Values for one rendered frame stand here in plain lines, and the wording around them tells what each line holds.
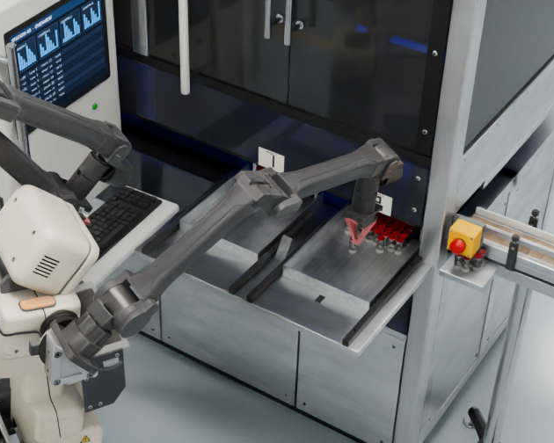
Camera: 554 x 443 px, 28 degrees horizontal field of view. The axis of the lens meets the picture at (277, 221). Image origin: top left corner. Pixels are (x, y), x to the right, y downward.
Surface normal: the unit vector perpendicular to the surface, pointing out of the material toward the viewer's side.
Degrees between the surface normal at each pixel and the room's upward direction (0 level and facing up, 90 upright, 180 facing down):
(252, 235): 0
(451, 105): 90
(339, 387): 90
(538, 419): 0
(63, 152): 90
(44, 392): 90
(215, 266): 0
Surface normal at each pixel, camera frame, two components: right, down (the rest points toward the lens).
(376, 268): 0.03, -0.79
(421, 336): -0.54, 0.50
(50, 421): 0.47, 0.55
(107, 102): 0.87, 0.32
